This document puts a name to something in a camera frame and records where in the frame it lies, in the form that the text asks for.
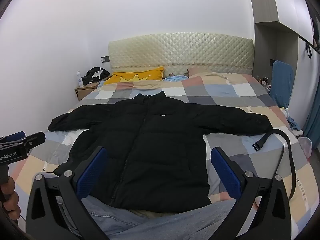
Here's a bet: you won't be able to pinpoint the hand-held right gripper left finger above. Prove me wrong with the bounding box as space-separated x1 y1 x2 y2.
25 146 110 240

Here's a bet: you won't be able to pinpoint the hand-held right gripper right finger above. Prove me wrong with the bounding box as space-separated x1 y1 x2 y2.
210 146 298 240

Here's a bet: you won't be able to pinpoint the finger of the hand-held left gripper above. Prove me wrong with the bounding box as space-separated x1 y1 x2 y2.
19 131 46 153
0 131 26 145

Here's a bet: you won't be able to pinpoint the black puffer jacket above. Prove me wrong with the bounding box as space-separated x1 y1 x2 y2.
47 92 273 213

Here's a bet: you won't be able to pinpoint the pile of blue clothes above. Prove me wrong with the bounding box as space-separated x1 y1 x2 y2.
281 106 302 132

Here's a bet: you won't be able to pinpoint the person's left hand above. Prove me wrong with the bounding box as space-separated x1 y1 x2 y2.
0 176 21 221

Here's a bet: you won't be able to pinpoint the wooden nightstand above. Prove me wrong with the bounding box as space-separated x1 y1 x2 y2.
74 80 104 102

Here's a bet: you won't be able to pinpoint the person's blue jeans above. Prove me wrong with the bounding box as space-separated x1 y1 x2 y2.
54 194 258 240

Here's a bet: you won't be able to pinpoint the black bag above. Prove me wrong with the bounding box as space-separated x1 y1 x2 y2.
82 67 111 86

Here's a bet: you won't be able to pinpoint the plaid patchwork blanket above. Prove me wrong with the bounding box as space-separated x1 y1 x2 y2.
7 72 316 233

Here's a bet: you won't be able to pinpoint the clear plastic bag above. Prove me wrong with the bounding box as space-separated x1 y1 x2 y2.
298 136 313 158

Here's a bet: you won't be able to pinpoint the row of small bottles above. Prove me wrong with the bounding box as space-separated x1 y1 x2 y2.
256 76 272 86

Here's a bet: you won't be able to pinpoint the yellow pillow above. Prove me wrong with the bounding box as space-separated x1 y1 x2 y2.
103 66 165 86

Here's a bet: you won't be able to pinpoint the light blue cloth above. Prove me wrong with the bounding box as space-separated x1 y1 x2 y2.
163 75 188 83

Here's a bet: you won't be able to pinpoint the cream quilted headboard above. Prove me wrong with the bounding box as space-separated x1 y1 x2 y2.
108 32 254 77

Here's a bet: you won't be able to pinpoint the grey wall cabinet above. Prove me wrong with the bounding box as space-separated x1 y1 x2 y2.
246 0 320 82

